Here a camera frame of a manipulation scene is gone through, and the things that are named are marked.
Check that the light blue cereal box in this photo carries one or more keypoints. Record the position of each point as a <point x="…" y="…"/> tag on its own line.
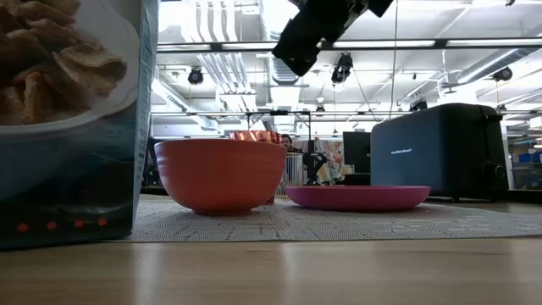
<point x="72" y="148"/>

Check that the orange bowl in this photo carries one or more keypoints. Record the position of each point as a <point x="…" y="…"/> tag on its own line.
<point x="220" y="178"/>

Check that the pink plate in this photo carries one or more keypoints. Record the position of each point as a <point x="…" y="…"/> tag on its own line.
<point x="360" y="198"/>

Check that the floral patterned cloth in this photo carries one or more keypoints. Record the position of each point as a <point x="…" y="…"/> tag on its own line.
<point x="332" y="161"/>

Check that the black screen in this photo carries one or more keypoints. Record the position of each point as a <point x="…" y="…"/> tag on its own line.
<point x="356" y="152"/>

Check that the black ceiling spotlight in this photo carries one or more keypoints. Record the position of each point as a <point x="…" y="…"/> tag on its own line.
<point x="342" y="70"/>
<point x="503" y="74"/>
<point x="418" y="106"/>
<point x="195" y="76"/>

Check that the person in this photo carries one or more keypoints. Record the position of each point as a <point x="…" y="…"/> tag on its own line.
<point x="289" y="143"/>

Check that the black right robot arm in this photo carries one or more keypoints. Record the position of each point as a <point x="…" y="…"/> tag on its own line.
<point x="380" y="5"/>

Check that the black overhead frame beam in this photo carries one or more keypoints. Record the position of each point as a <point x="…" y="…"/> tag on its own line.
<point x="211" y="46"/>

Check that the black two-slot toaster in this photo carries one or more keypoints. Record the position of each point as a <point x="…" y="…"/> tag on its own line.
<point x="423" y="161"/>

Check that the white slatted rack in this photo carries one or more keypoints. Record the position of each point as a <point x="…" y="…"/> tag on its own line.
<point x="291" y="173"/>

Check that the grey woven placemat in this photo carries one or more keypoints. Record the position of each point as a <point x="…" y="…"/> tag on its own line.
<point x="296" y="226"/>

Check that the shelf with blue bins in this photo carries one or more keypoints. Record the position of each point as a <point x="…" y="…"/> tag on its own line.
<point x="527" y="165"/>

